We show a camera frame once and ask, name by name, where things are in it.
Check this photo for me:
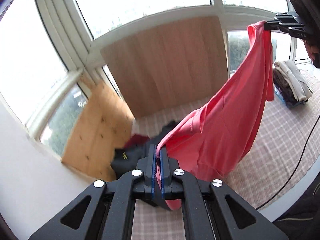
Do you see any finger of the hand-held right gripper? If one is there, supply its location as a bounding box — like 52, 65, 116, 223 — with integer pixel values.
264, 21, 315, 40
274, 12, 305, 25

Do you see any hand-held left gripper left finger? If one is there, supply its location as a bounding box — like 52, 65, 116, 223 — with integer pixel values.
29, 144, 158, 240

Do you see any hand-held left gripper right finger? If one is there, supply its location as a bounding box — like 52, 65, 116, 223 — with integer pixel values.
159, 146, 288, 240

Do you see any pink t-shirt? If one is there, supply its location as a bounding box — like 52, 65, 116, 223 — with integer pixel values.
156, 21, 275, 210

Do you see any black garment with yellow print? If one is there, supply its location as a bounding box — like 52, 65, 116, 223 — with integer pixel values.
110, 147, 152, 180

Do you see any dark red garment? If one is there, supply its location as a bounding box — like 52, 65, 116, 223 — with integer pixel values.
124, 134, 151, 151

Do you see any beige folded garment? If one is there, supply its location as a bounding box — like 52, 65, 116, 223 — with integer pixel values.
274, 60, 314, 102

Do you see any brown folded garment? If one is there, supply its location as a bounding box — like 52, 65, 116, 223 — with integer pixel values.
272, 68, 297, 98

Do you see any pine wood cabinet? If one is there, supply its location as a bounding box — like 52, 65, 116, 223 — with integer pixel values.
61, 76, 135, 182

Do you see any navy folded garment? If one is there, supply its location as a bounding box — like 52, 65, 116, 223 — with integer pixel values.
275, 84, 302, 105

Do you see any blue folded garment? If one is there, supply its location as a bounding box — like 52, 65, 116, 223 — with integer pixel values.
274, 85, 308, 109

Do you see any pink plaid blanket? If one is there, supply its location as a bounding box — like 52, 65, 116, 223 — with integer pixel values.
131, 72, 320, 240

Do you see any person's black jacket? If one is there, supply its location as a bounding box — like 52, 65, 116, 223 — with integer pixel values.
272, 177, 320, 240

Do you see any black cable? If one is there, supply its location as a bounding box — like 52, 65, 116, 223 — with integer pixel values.
256, 115, 320, 210

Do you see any white window frame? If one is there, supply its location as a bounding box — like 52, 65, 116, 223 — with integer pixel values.
0, 0, 320, 155

